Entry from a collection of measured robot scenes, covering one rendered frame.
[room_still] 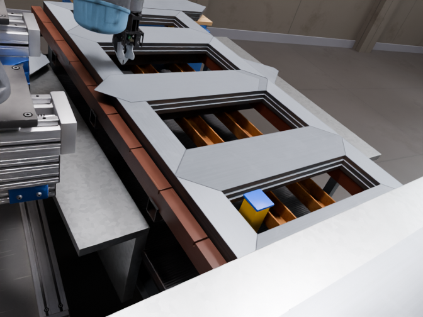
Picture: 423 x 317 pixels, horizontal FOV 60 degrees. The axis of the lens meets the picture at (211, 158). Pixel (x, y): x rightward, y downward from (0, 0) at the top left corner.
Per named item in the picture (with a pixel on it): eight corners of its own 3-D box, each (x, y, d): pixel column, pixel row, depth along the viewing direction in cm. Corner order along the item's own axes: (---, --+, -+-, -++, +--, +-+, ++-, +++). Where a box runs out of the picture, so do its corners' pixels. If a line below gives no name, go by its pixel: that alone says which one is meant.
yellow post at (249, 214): (236, 239, 108) (258, 194, 97) (246, 252, 106) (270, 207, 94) (223, 244, 105) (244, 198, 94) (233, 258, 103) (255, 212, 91)
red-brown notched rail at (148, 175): (40, 19, 172) (40, 6, 168) (245, 314, 80) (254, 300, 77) (31, 18, 169) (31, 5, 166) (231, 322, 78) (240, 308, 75)
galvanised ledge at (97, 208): (29, 38, 178) (29, 33, 177) (148, 234, 105) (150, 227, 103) (-18, 38, 167) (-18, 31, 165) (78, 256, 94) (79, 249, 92)
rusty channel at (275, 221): (116, 37, 201) (116, 28, 198) (338, 280, 107) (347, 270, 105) (101, 37, 196) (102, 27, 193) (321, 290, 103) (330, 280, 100)
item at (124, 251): (32, 100, 199) (29, 38, 178) (132, 298, 126) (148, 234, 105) (24, 100, 197) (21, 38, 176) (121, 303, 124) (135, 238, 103)
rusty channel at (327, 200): (150, 38, 213) (151, 29, 210) (376, 256, 120) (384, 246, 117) (137, 38, 209) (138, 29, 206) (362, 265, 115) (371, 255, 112)
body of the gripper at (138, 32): (123, 48, 126) (126, 14, 119) (112, 38, 131) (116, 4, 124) (142, 48, 131) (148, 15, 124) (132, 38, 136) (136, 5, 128)
